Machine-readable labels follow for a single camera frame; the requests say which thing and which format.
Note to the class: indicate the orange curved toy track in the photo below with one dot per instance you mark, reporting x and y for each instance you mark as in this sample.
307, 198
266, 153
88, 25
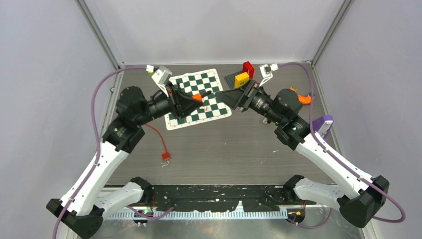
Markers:
305, 100

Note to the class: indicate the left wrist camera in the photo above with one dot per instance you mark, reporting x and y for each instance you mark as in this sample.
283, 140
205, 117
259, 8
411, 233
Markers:
161, 76

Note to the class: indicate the yellow building block tower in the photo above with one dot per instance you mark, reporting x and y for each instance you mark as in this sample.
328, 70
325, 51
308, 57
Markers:
241, 79

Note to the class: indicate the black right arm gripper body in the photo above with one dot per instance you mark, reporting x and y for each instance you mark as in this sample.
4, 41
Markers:
255, 88

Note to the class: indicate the dark grey building baseplate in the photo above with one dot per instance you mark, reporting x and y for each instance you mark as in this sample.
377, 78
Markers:
230, 80

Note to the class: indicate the purple white device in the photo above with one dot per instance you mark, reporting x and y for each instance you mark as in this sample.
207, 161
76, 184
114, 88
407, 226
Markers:
323, 125

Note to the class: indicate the red building block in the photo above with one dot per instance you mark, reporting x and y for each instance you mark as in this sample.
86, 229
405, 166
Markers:
249, 69

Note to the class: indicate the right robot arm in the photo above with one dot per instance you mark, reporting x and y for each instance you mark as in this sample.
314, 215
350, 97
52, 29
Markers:
356, 195

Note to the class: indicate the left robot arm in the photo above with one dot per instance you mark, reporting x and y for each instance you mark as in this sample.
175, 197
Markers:
82, 210

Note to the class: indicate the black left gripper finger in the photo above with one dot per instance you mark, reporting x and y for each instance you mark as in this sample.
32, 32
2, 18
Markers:
187, 107
179, 96

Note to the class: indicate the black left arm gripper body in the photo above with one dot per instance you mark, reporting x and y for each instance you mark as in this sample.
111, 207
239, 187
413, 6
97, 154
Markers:
173, 101

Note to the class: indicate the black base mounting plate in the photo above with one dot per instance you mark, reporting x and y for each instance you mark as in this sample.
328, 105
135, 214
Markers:
220, 198

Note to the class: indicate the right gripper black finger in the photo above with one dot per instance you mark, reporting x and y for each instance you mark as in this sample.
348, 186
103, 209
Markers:
235, 94
233, 103

